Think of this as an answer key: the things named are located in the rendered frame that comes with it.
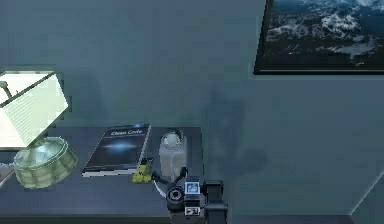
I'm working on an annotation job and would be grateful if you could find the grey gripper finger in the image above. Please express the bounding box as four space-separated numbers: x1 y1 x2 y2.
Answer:
175 167 189 185
151 170 174 186

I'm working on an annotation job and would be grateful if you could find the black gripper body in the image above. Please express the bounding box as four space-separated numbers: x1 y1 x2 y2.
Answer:
165 181 186 212

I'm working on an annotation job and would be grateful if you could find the yellow and black small object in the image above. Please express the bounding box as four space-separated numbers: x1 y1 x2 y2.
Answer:
131 157 155 185

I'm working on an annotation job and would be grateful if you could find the dark blue book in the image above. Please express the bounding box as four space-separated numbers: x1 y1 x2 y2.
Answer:
81 123 152 178

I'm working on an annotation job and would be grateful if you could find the dark grey table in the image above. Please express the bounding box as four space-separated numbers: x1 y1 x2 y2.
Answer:
0 125 205 224

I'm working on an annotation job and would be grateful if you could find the white shade glass base lamp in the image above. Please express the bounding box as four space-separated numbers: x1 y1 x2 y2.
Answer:
0 70 79 190

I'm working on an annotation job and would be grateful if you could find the black framed mountain picture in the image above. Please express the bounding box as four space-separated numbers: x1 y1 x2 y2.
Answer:
252 0 384 76

